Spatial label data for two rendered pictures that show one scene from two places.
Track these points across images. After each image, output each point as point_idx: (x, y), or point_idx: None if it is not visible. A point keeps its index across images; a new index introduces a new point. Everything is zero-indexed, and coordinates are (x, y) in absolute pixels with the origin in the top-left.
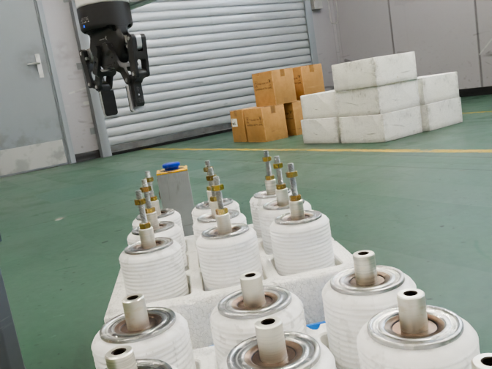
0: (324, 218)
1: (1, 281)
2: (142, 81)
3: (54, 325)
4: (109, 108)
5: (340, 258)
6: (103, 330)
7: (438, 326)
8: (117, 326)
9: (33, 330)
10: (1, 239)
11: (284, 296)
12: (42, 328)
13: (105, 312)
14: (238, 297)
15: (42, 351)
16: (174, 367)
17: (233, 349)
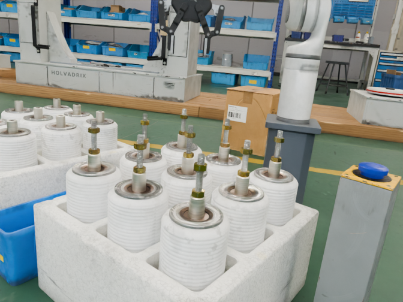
0: (68, 171)
1: (272, 153)
2: (168, 33)
3: (381, 264)
4: (202, 51)
5: (61, 210)
6: (109, 119)
7: None
8: (107, 120)
9: (382, 255)
10: (265, 126)
11: (48, 126)
12: (381, 259)
13: (377, 290)
14: (69, 126)
15: (325, 243)
16: (68, 117)
17: (52, 117)
